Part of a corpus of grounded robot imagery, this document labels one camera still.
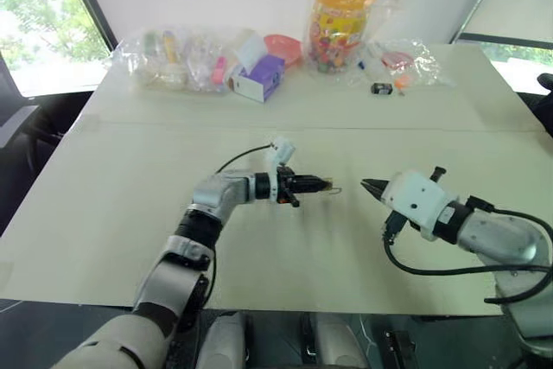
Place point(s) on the black bracket under table edge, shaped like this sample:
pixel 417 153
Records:
pixel 401 348

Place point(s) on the candy jar with orange lid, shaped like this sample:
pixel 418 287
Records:
pixel 341 23

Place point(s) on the small orange plastic piece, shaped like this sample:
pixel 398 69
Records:
pixel 402 82

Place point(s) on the small black box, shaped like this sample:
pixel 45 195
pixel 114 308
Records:
pixel 382 88

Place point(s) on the purple and white carton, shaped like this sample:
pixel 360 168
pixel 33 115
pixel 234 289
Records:
pixel 259 79

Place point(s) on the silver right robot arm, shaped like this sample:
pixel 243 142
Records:
pixel 497 235

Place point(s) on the clear bag around jar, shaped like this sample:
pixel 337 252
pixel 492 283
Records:
pixel 391 6

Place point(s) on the black office chair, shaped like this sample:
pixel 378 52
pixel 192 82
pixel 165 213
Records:
pixel 26 127
pixel 545 103

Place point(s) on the pink plastic bowl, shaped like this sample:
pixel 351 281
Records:
pixel 283 47

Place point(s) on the clear plastic bag of toiletries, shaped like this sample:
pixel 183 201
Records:
pixel 173 60

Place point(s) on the brass padlock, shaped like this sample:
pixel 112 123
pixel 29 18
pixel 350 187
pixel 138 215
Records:
pixel 332 184

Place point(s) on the clear bag of small parts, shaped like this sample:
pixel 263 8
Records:
pixel 421 62

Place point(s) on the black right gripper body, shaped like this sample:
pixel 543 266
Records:
pixel 395 223

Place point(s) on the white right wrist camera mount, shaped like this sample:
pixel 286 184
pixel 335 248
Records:
pixel 415 201

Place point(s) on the grey rounded shape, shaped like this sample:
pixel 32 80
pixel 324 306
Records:
pixel 338 341

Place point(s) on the red item inside bag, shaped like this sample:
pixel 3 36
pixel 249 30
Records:
pixel 397 59

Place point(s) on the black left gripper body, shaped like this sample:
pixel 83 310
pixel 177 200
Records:
pixel 287 184

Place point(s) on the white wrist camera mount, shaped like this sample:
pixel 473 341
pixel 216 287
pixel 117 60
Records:
pixel 415 201
pixel 284 150

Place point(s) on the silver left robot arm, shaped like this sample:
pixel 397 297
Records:
pixel 222 192

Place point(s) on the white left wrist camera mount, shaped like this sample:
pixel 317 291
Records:
pixel 284 150

